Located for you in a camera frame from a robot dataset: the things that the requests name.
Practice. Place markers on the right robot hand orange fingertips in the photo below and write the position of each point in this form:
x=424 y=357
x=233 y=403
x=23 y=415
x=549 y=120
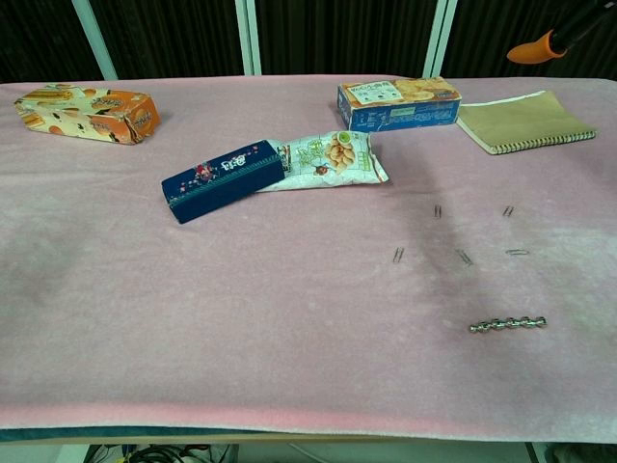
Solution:
x=535 y=50

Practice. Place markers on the paper clip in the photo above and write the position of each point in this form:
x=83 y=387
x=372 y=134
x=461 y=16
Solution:
x=437 y=211
x=508 y=211
x=398 y=255
x=517 y=252
x=465 y=257

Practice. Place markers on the silver magnetic ball chain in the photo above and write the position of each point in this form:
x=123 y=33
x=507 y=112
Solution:
x=506 y=324

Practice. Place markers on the brown spiral notebook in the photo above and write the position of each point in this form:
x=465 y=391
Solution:
x=525 y=120

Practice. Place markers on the blue biscuit box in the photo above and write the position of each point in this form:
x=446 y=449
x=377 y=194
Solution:
x=400 y=108

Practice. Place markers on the white green snack bag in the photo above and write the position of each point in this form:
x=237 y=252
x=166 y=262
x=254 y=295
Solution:
x=332 y=159

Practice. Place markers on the navy blue pencil case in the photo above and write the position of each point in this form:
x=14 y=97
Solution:
x=222 y=181

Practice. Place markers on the black pleated curtain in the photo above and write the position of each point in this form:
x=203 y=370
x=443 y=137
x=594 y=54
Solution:
x=169 y=38

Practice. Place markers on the pink table cloth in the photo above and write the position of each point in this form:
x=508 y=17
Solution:
x=241 y=313

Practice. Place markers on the orange cream snack box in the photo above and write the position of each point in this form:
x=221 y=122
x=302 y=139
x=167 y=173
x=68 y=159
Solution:
x=82 y=113

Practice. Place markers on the white frame post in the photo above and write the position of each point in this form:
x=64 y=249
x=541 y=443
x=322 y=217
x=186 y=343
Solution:
x=441 y=38
x=96 y=43
x=248 y=38

